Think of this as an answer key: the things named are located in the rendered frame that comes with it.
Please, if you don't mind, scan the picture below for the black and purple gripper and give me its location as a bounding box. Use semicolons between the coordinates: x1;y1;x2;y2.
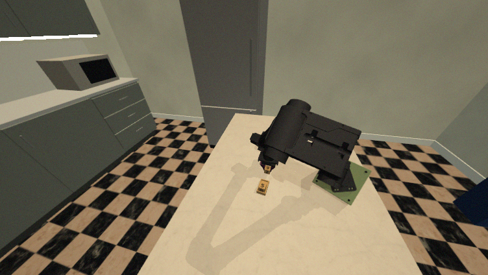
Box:
258;152;278;172

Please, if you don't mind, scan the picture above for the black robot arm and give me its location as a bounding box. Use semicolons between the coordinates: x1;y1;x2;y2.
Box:
250;99;361;193

